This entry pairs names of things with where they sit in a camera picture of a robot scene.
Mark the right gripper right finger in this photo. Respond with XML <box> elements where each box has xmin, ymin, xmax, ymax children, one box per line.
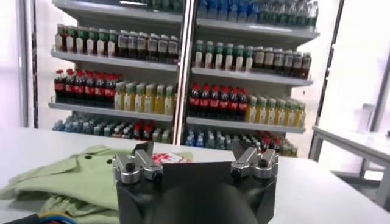
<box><xmin>230</xmin><ymin>141</ymin><xmax>279</xmax><ymax>180</ymax></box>

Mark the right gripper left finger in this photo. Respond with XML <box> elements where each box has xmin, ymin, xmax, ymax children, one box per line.
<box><xmin>111</xmin><ymin>141</ymin><xmax>164</xmax><ymax>185</ymax></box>

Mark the light green t-shirt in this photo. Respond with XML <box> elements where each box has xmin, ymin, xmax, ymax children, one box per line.
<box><xmin>0</xmin><ymin>145</ymin><xmax>194</xmax><ymax>224</ymax></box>

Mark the yellow tea bottle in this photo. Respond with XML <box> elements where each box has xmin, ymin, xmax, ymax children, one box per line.
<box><xmin>285</xmin><ymin>102</ymin><xmax>296</xmax><ymax>127</ymax></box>
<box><xmin>134</xmin><ymin>83</ymin><xmax>146</xmax><ymax>113</ymax></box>
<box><xmin>246</xmin><ymin>96</ymin><xmax>257</xmax><ymax>123</ymax></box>
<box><xmin>256</xmin><ymin>97</ymin><xmax>267</xmax><ymax>124</ymax></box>
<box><xmin>275</xmin><ymin>100</ymin><xmax>286</xmax><ymax>126</ymax></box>
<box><xmin>266</xmin><ymin>99</ymin><xmax>277</xmax><ymax>125</ymax></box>
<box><xmin>164</xmin><ymin>85</ymin><xmax>176</xmax><ymax>116</ymax></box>
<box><xmin>294</xmin><ymin>103</ymin><xmax>306</xmax><ymax>128</ymax></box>
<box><xmin>114</xmin><ymin>81</ymin><xmax>125</xmax><ymax>111</ymax></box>
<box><xmin>124</xmin><ymin>82</ymin><xmax>135</xmax><ymax>112</ymax></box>
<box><xmin>154</xmin><ymin>85</ymin><xmax>165</xmax><ymax>115</ymax></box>
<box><xmin>144</xmin><ymin>84</ymin><xmax>155</xmax><ymax>114</ymax></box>

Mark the metal drinks shelving unit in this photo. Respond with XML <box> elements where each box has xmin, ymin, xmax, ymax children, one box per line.
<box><xmin>48</xmin><ymin>0</ymin><xmax>187</xmax><ymax>145</ymax></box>
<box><xmin>175</xmin><ymin>0</ymin><xmax>321</xmax><ymax>158</ymax></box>

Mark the white metal side table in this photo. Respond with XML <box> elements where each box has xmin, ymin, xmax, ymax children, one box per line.
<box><xmin>308</xmin><ymin>125</ymin><xmax>390</xmax><ymax>211</ymax></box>

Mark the blue yellow wire bundle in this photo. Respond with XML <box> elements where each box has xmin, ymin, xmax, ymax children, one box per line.
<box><xmin>38</xmin><ymin>211</ymin><xmax>79</xmax><ymax>224</ymax></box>

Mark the dark slanted frame pole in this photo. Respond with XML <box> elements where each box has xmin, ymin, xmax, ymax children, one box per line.
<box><xmin>313</xmin><ymin>0</ymin><xmax>347</xmax><ymax>127</ymax></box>

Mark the black window frame pole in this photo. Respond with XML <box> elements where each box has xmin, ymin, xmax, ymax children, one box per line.
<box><xmin>30</xmin><ymin>0</ymin><xmax>40</xmax><ymax>129</ymax></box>

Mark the grey window frame pole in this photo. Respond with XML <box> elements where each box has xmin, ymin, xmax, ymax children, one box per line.
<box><xmin>17</xmin><ymin>0</ymin><xmax>32</xmax><ymax>128</ymax></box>

